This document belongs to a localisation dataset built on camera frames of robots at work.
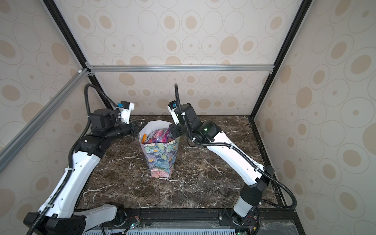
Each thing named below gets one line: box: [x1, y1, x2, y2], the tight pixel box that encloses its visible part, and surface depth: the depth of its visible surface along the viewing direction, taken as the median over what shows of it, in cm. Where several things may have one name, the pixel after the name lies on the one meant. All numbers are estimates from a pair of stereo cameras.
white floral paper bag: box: [138, 119, 181, 179], surface depth 76 cm
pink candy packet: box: [141, 127, 176, 145], surface depth 77 cm
